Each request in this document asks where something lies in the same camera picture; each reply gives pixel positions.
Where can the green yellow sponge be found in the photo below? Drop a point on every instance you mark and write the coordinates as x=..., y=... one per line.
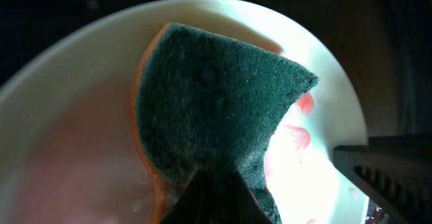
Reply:
x=203, y=101

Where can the light blue plate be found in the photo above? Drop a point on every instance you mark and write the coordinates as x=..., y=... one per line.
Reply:
x=66, y=145

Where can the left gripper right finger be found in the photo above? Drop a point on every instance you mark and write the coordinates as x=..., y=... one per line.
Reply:
x=394, y=171

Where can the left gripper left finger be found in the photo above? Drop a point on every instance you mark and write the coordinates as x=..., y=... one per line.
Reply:
x=231, y=200

